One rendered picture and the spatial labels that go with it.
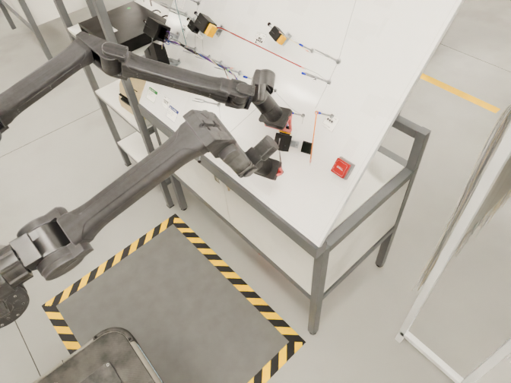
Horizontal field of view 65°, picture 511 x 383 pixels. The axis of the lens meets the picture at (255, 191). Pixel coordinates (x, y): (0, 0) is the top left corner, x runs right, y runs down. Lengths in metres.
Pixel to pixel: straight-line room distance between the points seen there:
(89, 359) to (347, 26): 1.74
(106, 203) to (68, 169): 2.49
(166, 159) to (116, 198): 0.12
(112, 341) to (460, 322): 1.71
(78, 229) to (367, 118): 0.91
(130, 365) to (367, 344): 1.14
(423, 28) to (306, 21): 0.41
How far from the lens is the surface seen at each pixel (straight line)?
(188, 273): 2.42
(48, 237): 0.83
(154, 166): 0.77
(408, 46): 1.33
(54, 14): 4.40
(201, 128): 0.76
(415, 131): 1.68
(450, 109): 3.55
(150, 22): 1.88
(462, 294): 2.48
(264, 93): 1.24
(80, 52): 1.27
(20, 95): 1.22
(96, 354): 2.09
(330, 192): 1.37
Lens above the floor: 2.06
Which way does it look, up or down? 49 degrees down
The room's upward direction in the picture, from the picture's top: 5 degrees counter-clockwise
